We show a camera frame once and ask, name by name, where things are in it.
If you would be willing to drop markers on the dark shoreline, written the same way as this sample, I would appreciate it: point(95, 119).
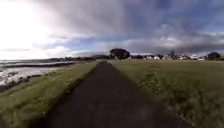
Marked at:
point(16, 82)

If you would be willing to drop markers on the grass strip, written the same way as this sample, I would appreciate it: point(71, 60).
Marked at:
point(36, 95)

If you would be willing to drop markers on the row of houses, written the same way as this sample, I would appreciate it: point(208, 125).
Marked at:
point(166, 57)

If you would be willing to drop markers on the large dark tree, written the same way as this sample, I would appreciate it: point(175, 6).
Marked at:
point(119, 53)

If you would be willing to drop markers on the dark asphalt path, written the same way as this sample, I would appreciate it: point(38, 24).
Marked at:
point(105, 96)

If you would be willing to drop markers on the grass field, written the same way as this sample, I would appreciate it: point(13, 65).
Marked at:
point(180, 83)

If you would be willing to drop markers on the water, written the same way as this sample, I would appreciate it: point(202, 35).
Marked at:
point(18, 72)

